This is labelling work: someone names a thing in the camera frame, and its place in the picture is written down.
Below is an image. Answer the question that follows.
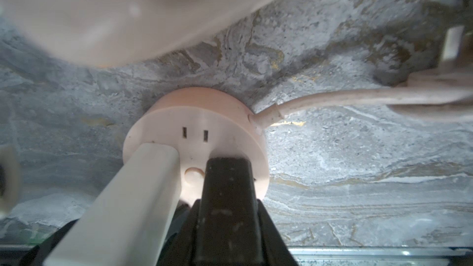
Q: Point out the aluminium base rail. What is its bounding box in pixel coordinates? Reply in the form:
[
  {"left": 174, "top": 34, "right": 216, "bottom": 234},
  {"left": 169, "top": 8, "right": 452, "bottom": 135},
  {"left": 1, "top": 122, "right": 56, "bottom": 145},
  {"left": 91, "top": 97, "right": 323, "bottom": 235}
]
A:
[{"left": 0, "top": 243, "right": 473, "bottom": 266}]

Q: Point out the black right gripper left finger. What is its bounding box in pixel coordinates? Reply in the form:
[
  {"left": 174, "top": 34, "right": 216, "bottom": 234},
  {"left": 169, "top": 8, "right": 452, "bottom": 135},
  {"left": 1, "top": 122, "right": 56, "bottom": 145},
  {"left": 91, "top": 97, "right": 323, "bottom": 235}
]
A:
[{"left": 157, "top": 199, "right": 200, "bottom": 266}]

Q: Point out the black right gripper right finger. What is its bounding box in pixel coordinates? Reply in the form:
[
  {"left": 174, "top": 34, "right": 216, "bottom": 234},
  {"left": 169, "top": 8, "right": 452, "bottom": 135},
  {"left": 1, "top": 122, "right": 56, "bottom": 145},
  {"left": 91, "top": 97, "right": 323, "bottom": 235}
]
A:
[{"left": 257, "top": 200, "right": 298, "bottom": 266}]

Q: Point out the black plug adapter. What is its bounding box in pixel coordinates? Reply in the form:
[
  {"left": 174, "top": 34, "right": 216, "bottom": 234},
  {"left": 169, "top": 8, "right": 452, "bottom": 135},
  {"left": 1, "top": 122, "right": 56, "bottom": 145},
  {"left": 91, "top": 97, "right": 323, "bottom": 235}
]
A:
[{"left": 193, "top": 158, "right": 265, "bottom": 266}]

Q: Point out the white plug adapter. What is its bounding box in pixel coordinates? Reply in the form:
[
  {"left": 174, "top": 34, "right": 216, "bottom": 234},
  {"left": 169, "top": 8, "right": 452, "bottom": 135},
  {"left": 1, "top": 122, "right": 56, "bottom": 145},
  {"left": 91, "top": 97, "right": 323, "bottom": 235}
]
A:
[{"left": 44, "top": 144, "right": 181, "bottom": 266}]

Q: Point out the round pink power socket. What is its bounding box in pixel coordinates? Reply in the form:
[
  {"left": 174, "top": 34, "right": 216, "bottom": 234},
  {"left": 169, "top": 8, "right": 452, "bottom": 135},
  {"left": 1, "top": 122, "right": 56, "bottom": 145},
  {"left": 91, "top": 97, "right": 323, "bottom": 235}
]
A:
[{"left": 123, "top": 87, "right": 270, "bottom": 204}]

